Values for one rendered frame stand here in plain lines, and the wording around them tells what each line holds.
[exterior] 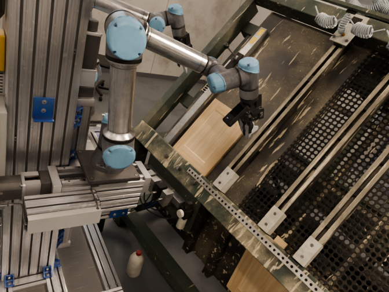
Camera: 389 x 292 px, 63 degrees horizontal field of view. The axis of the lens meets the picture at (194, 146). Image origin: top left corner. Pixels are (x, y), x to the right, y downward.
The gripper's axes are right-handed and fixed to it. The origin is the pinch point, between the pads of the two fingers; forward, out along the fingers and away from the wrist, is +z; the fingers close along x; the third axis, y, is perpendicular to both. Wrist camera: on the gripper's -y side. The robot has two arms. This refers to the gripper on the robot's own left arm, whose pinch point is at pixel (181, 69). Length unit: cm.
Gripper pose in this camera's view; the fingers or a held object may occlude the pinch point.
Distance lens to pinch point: 190.0
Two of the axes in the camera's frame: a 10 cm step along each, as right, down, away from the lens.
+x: -4.7, -5.5, 6.9
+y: 8.7, -4.0, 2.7
